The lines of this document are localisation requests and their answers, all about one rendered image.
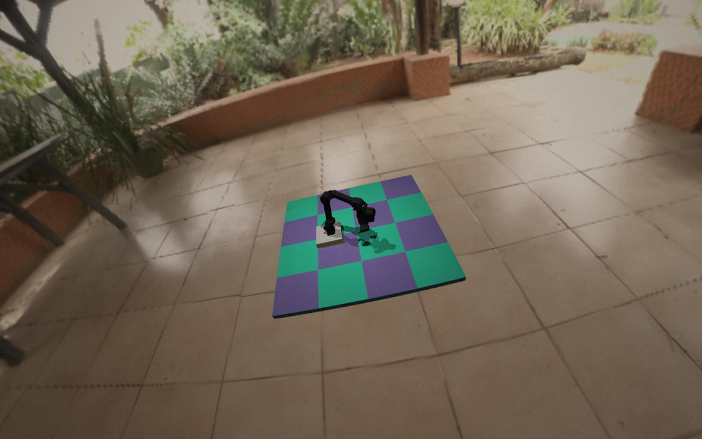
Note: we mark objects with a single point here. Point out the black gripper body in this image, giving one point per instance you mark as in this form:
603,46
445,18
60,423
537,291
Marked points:
364,226

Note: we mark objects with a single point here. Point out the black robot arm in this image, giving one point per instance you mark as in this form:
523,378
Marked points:
355,202

